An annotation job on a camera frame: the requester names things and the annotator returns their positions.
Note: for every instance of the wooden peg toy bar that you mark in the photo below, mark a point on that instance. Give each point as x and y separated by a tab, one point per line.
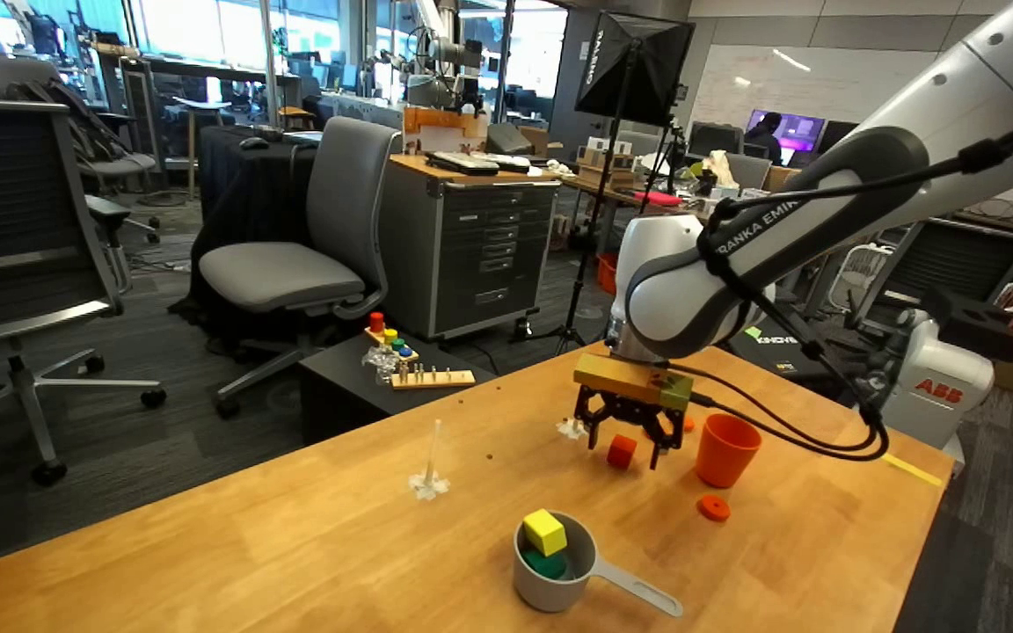
431	379

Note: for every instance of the low black side table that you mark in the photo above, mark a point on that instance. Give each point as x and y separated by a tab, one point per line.
341	392

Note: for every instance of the yellow tape strip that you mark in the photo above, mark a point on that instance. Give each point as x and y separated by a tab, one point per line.
911	469

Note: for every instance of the orange plastic cup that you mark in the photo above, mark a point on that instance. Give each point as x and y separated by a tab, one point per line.
725	459

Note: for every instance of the grey drawer cabinet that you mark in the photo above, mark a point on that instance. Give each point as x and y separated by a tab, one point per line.
457	257

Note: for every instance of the black softbox light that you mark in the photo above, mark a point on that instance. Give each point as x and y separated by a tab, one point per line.
640	77

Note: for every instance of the purple lit screen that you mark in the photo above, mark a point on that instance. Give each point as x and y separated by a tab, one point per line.
786	136

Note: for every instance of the black task chair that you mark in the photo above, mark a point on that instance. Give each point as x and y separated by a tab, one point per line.
97	143

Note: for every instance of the colourful stacking toy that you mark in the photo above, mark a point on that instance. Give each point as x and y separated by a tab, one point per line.
380	337

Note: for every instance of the orange cardboard box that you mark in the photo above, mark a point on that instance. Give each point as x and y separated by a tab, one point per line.
437	124

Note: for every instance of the black mesh office chair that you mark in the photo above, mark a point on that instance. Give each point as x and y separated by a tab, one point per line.
14	200

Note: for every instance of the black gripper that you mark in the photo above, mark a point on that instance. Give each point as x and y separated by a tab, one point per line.
631	418

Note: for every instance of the grey office chair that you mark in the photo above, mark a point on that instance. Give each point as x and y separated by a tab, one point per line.
278	277

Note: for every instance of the black draped table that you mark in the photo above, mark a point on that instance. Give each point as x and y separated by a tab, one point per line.
245	177

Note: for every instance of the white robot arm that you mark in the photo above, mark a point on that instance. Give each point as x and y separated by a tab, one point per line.
694	295

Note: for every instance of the orange disc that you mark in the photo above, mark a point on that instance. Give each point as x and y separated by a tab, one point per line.
715	509

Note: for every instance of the red block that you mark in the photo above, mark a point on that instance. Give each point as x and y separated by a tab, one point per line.
621	454

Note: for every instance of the clear wine glass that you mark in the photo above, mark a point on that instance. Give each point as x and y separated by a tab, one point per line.
431	480

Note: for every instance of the clear bag of parts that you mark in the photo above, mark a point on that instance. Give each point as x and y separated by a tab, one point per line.
375	364

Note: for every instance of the clear plastic stand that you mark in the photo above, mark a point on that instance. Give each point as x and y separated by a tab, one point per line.
571	432

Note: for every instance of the yellow cube block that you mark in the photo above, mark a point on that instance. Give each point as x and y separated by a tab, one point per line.
548	534

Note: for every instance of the white ABB robot base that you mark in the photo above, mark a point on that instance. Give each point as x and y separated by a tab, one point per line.
934	392

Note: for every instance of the grey measuring cup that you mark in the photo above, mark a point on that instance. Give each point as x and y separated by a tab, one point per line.
544	592

